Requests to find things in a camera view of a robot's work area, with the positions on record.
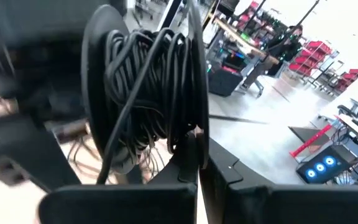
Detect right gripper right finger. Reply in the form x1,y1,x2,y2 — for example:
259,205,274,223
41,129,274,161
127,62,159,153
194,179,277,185
199,136,358,224

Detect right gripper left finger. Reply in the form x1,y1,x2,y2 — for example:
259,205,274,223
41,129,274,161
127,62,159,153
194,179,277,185
38,132,200,224

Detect black round cord spool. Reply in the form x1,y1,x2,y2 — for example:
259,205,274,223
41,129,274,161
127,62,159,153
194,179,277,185
81,0,211,175

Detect long thin black cord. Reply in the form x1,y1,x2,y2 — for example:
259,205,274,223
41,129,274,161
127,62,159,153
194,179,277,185
0,27,198,186

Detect black device blue lights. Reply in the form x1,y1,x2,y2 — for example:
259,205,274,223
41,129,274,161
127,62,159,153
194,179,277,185
296,145,356,185

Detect red floor bar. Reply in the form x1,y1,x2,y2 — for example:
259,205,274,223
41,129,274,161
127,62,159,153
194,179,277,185
289,123,334,159

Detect office chair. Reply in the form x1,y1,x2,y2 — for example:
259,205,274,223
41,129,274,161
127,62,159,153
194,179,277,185
317,98,358,125
241,62,265,99

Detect person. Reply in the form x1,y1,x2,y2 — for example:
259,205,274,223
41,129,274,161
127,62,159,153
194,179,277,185
265,24,305,77

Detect wooden workbench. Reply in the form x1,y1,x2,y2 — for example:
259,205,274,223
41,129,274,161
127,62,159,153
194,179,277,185
211,17,280,66

